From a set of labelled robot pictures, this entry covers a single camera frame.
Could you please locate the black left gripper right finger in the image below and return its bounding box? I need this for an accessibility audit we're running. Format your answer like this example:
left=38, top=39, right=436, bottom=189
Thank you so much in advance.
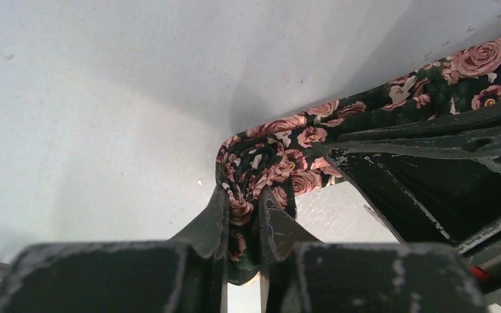
left=258, top=187, right=489, bottom=312

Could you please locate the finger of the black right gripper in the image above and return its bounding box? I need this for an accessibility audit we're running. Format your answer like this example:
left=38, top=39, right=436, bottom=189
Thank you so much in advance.
left=325, top=142, right=501, bottom=255
left=337, top=102, right=501, bottom=151

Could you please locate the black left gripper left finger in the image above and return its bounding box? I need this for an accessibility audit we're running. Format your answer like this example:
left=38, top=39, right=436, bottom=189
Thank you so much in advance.
left=0, top=186, right=229, bottom=312

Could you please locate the floral rose pattern tie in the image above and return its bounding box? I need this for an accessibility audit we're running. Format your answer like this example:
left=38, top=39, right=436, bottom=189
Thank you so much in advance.
left=215, top=37, right=501, bottom=286

